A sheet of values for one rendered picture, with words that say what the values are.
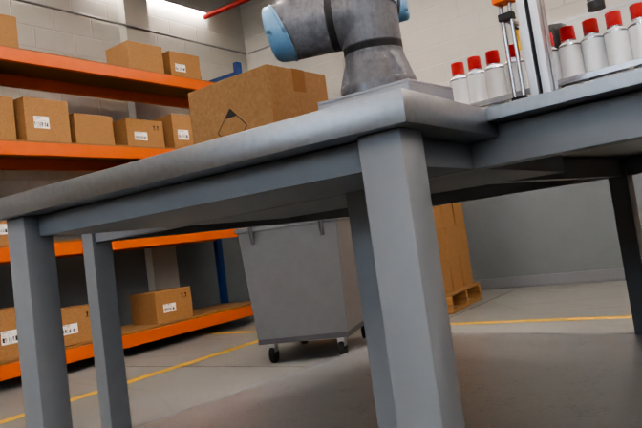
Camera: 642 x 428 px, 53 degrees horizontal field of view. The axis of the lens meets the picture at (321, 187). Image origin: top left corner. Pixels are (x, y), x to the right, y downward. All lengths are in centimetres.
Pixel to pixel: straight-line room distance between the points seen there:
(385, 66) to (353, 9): 13
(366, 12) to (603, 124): 51
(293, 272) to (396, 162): 297
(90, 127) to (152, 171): 429
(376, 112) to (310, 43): 55
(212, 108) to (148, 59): 404
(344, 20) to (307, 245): 251
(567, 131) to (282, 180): 40
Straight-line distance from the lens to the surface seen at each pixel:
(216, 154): 91
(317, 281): 367
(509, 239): 625
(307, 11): 129
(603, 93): 92
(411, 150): 78
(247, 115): 166
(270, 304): 378
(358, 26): 126
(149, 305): 548
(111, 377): 194
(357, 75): 123
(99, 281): 191
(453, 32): 658
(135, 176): 104
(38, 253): 134
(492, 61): 171
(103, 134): 535
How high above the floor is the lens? 67
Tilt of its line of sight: 5 degrees up
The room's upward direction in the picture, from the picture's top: 8 degrees counter-clockwise
